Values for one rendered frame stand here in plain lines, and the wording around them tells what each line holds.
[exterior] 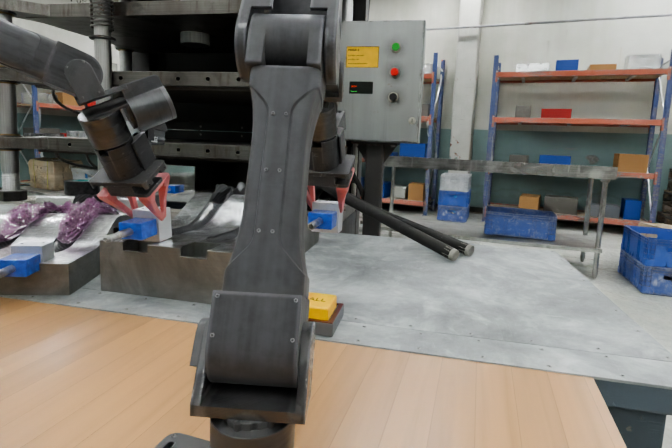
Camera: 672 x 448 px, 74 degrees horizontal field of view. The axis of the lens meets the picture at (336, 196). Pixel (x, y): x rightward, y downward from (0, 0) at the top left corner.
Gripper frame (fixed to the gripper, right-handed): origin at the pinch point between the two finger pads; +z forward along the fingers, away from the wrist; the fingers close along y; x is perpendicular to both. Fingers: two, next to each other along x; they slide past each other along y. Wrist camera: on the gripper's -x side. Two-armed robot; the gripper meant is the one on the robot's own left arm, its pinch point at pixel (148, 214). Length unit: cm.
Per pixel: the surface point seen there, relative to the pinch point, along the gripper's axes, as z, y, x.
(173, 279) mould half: 7.4, -6.1, 7.6
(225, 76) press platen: 11, 25, -85
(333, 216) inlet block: 4.3, -30.8, -6.4
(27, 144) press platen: 28, 105, -68
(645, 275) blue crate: 233, -201, -215
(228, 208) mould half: 14.7, -2.6, -19.4
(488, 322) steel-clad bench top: 16, -57, 4
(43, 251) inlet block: 1.4, 15.2, 8.8
